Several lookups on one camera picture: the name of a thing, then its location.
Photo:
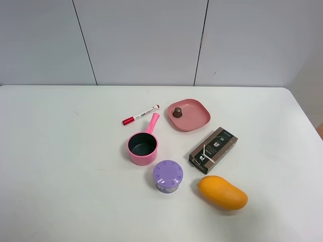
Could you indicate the brown capsule box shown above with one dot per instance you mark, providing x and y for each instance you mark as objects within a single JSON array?
[{"x": 208, "y": 154}]

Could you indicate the brown coffee capsule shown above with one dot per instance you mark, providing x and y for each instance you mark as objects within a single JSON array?
[{"x": 177, "y": 113}]

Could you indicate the pink square plate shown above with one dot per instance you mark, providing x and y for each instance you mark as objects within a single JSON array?
[{"x": 195, "y": 115}]

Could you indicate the red whiteboard marker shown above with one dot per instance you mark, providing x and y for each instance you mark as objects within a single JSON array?
[{"x": 140, "y": 115}]

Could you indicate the pink toy saucepan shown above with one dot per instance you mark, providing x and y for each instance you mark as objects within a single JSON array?
[{"x": 143, "y": 146}]

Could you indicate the purple lidded jar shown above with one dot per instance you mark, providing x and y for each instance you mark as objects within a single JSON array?
[{"x": 167, "y": 176}]

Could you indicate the yellow mango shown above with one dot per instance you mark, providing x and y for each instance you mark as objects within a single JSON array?
[{"x": 222, "y": 193}]

